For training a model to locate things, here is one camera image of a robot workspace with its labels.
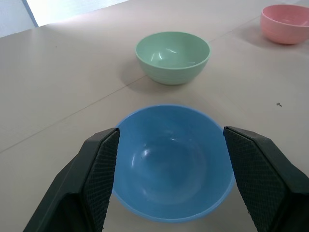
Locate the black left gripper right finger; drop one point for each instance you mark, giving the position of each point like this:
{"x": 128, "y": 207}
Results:
{"x": 265, "y": 178}

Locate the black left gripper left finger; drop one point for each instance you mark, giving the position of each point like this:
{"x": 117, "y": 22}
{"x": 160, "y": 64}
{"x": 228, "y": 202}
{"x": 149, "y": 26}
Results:
{"x": 82, "y": 183}

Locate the green plastic bowl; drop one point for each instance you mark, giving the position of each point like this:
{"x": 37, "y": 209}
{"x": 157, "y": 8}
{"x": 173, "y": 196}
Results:
{"x": 172, "y": 58}

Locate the pink plastic bowl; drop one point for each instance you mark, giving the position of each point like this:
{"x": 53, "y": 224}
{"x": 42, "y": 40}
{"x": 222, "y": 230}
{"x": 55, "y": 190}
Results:
{"x": 286, "y": 24}

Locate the blue plastic bowl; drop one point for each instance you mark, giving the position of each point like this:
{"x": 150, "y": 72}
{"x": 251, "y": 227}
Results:
{"x": 169, "y": 166}

